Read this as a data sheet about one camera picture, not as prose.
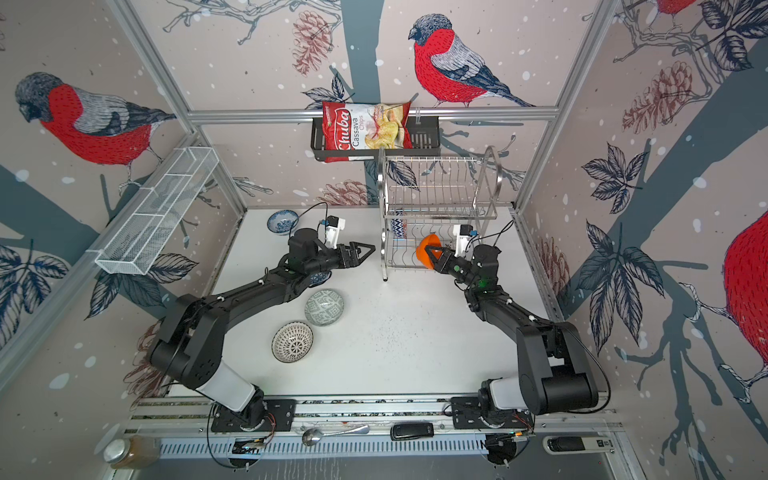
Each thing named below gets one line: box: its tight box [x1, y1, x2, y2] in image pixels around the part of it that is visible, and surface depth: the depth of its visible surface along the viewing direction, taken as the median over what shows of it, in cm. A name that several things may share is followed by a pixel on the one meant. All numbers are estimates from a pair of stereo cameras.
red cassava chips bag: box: [322, 101, 413, 163], surface depth 90 cm
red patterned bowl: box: [391, 218, 408, 239], surface depth 102 cm
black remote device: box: [390, 422, 435, 441], surface depth 71 cm
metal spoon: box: [302, 425, 370, 447], surface depth 73 cm
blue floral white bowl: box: [267, 209, 299, 235], surface depth 116 cm
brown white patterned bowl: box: [271, 321, 314, 363], surface depth 85 cm
